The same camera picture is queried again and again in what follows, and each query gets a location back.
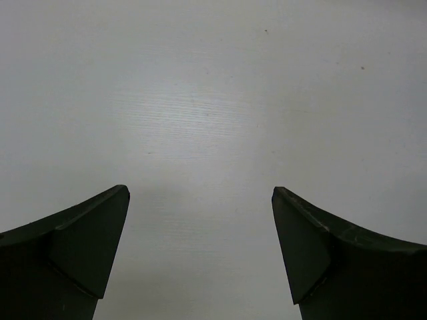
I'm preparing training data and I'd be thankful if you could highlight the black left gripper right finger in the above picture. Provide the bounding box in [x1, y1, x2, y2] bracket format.
[272, 187, 426, 319]

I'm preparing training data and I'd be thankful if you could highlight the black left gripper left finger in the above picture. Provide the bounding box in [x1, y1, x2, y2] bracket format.
[1, 185, 130, 319]

